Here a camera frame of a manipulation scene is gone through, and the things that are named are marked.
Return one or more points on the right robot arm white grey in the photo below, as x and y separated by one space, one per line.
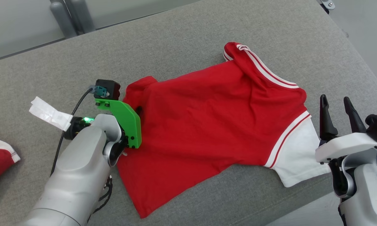
364 194

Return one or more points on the grey metal partition foot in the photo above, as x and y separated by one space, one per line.
326 4

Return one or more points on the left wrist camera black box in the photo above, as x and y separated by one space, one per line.
110 86

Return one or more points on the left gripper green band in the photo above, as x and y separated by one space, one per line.
128 122

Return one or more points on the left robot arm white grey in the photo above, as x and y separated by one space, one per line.
78 175

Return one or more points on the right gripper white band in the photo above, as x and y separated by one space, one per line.
345 146

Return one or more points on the red jersey with white sleeves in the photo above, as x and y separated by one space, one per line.
207 125

